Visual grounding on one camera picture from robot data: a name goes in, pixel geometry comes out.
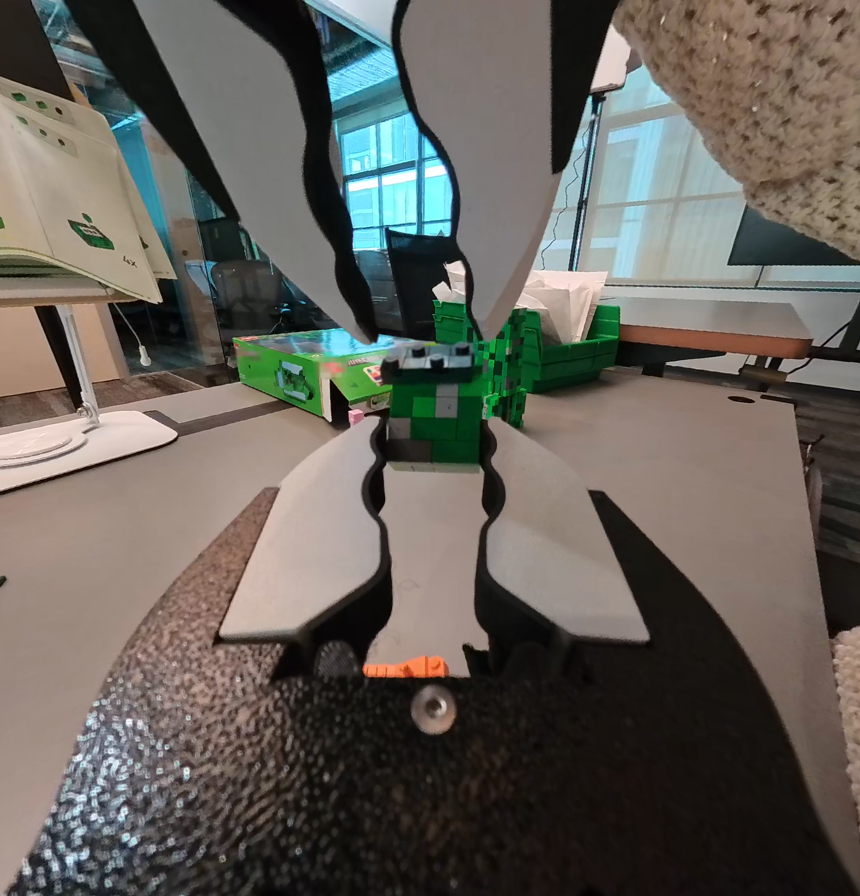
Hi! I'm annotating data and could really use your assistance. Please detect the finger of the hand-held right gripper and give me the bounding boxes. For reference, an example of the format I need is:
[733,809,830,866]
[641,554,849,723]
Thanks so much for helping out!
[132,0,380,344]
[391,0,565,338]

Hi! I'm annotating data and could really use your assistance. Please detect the black panel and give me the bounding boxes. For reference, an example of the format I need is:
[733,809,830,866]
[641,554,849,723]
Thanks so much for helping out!
[0,0,74,102]

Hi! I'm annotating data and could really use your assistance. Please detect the grey mesh office chair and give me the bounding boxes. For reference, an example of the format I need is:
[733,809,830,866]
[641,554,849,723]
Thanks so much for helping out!
[209,259,292,338]

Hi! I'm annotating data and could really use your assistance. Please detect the green white lego assembly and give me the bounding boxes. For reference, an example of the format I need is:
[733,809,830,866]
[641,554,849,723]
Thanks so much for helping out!
[387,378,490,476]

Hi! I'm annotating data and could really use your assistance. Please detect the open instruction booklet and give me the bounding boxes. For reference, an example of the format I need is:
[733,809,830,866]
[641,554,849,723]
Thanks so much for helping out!
[0,70,177,305]

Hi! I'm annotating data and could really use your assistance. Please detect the white book stand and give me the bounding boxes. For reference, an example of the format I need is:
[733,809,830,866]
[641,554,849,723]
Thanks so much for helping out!
[0,269,179,499]

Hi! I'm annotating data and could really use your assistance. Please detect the studio panel light on stand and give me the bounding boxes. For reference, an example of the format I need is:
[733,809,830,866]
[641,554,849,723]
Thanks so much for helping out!
[570,28,644,270]

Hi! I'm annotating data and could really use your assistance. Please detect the black mesh office chair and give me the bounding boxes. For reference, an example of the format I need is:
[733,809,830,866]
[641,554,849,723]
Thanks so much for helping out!
[384,227,466,344]

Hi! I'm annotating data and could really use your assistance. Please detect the orange brick separator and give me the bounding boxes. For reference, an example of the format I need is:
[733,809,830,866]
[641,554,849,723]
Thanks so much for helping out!
[363,654,448,679]

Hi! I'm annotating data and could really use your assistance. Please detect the black wall monitor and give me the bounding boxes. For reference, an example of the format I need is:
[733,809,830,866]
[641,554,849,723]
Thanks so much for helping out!
[727,206,860,267]

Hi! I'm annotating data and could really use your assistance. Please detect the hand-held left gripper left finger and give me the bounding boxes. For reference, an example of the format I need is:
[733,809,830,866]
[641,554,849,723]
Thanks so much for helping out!
[220,414,394,665]

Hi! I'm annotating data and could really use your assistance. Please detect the green plastic bin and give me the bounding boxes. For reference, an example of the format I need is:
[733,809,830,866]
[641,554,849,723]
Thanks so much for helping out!
[433,297,621,394]

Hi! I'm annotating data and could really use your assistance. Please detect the green lego box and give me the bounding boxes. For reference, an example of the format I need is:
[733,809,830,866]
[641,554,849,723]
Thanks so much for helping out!
[233,328,396,423]

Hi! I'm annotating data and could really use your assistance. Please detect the grey desk wooden edge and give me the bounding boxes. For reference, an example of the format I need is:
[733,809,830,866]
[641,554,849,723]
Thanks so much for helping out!
[598,297,816,379]

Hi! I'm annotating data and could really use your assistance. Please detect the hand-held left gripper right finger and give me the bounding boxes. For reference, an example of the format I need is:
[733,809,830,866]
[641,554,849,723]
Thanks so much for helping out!
[474,415,651,678]

